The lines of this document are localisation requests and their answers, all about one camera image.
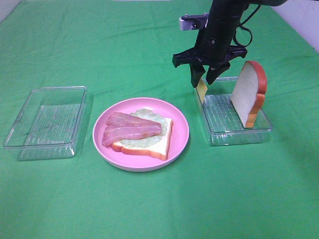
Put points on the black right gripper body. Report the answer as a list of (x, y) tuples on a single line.
[(213, 44)]

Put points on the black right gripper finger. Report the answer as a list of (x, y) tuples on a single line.
[(197, 71), (216, 71)]

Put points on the yellow cheese slice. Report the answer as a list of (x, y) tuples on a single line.
[(201, 90)]

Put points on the toast bread slice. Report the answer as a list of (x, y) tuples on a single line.
[(248, 95), (159, 150)]

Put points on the green lettuce leaf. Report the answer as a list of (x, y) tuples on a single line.
[(148, 141)]

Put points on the bacon strip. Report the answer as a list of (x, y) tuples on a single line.
[(116, 132), (122, 118)]

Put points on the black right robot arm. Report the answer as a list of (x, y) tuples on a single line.
[(235, 8)]

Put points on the right clear plastic container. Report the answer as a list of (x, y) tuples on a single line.
[(221, 123)]

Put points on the clear plastic container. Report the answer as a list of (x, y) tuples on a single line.
[(221, 123), (49, 124)]

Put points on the pink round plate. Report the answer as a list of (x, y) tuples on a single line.
[(178, 139)]

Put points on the green tablecloth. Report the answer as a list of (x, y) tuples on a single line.
[(121, 50)]

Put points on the left clear plastic container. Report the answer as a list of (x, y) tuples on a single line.
[(49, 124)]

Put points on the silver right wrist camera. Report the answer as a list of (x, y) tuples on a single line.
[(193, 22)]

